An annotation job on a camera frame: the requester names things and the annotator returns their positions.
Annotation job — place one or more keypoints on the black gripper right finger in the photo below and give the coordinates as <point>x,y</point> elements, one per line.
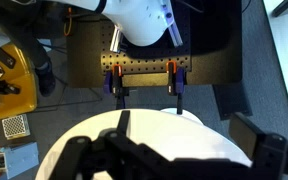
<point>270,153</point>

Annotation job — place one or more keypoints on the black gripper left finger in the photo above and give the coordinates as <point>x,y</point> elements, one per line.
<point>117,156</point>

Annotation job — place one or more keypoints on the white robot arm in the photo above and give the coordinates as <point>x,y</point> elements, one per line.
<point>137,20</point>

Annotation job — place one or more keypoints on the black floor box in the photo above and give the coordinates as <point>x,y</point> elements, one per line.
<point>232,101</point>

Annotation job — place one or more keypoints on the orange and purple clamp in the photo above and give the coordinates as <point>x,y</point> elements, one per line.
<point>174,80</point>
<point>116,83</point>

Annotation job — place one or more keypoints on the blue control box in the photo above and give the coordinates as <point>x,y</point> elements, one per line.
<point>17,160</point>

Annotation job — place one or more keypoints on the black perforated breadboard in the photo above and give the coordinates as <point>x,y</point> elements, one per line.
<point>144,60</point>

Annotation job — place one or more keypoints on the black shoe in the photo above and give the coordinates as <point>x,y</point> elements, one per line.
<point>46,81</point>

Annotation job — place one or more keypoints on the metal mesh power supply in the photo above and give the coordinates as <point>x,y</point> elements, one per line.
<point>15,126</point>

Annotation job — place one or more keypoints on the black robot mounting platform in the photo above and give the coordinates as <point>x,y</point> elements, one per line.
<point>214,50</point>

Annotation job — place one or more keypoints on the yellow plastic container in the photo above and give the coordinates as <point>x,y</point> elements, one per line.
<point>17,90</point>

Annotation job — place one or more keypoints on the dark trouser leg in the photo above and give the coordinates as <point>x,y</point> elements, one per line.
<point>27,30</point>

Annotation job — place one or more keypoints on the aluminium mounting bracket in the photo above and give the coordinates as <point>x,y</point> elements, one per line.
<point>115,40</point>
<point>174,30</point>

